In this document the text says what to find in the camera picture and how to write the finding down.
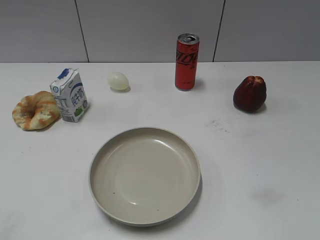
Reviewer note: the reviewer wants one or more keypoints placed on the white blue milk carton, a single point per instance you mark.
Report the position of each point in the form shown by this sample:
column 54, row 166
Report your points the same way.
column 69, row 94

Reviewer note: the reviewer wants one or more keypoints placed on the beige round plate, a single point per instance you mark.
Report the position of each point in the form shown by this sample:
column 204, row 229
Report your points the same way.
column 144, row 176

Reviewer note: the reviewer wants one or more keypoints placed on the pale white egg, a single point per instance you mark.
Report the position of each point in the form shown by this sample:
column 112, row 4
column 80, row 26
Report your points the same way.
column 118, row 81

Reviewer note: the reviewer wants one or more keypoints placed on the red soda can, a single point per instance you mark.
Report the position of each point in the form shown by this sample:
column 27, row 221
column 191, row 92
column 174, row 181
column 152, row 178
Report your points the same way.
column 187, row 49

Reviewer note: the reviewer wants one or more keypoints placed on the dark red wax apple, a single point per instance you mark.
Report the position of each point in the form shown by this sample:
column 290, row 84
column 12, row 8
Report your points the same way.
column 251, row 94

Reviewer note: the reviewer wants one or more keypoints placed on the striped ring-shaped bread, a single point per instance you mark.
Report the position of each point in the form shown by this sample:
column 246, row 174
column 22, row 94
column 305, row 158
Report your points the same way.
column 36, row 112

